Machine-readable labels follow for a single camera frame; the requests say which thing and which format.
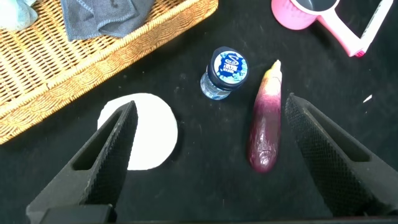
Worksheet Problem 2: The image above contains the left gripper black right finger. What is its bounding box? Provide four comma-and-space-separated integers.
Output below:
284, 92, 398, 218

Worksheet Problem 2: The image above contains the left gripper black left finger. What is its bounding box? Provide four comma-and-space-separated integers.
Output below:
25, 100, 139, 224

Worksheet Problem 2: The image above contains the blue lidded gum jar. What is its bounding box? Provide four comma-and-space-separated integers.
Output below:
200, 46, 249, 101

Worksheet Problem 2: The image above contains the white marker with pink caps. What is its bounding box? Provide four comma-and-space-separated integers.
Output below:
354, 0, 394, 58

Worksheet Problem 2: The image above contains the wicker basket with bath items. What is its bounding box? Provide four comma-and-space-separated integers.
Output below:
0, 0, 219, 146

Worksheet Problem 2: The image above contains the purple eggplant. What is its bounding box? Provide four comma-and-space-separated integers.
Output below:
247, 59, 283, 174

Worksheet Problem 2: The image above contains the black table cloth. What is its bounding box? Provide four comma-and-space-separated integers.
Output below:
0, 0, 398, 224

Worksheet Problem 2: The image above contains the grey cloth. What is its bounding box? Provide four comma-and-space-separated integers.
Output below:
60, 0, 155, 42

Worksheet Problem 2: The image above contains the pink saucepan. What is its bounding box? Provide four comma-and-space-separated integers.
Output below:
271, 0, 368, 58

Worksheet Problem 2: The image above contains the light blue bath pouf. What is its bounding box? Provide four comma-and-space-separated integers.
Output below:
0, 0, 39, 32

